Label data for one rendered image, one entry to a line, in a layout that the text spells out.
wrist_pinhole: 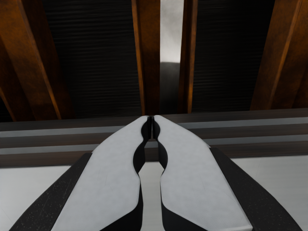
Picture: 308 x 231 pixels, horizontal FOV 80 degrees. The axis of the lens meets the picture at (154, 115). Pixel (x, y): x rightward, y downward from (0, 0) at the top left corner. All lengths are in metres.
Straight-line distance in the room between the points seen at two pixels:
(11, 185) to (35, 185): 0.02
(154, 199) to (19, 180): 0.12
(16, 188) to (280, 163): 0.23
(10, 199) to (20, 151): 0.05
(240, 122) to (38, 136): 0.20
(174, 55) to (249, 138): 0.14
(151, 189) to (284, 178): 0.12
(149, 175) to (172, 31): 0.18
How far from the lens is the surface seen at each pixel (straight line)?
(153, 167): 0.16
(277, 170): 0.20
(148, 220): 0.22
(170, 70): 0.27
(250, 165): 0.18
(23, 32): 0.36
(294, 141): 0.21
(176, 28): 0.26
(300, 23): 0.38
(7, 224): 0.27
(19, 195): 0.23
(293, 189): 0.23
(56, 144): 0.19
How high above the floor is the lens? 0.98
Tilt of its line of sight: 60 degrees down
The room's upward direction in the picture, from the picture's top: 179 degrees clockwise
